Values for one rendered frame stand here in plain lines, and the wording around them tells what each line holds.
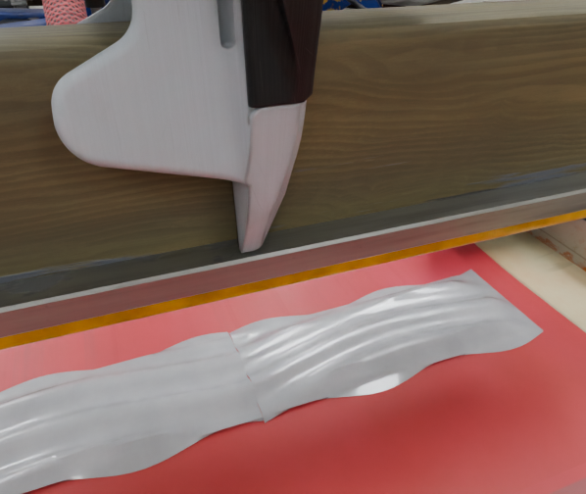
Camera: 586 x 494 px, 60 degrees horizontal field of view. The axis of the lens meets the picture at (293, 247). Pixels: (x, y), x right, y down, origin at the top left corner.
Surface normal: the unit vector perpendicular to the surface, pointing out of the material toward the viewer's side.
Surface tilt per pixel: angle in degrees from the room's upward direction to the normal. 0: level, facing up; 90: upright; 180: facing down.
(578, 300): 0
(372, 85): 90
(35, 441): 33
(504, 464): 0
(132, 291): 90
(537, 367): 0
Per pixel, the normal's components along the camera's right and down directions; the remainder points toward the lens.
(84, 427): 0.15, -0.43
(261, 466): 0.00, -0.84
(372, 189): 0.36, 0.50
